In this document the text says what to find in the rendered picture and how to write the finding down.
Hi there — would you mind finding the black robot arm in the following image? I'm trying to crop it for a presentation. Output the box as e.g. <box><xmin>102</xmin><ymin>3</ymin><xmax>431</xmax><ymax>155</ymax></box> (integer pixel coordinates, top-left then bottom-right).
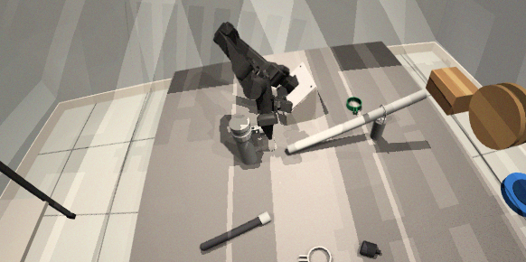
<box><xmin>213</xmin><ymin>22</ymin><xmax>299</xmax><ymax>113</ymax></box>

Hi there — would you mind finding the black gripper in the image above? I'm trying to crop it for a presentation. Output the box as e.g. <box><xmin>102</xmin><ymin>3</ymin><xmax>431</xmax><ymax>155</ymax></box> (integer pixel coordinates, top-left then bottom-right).
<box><xmin>255</xmin><ymin>91</ymin><xmax>278</xmax><ymax>140</ymax></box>

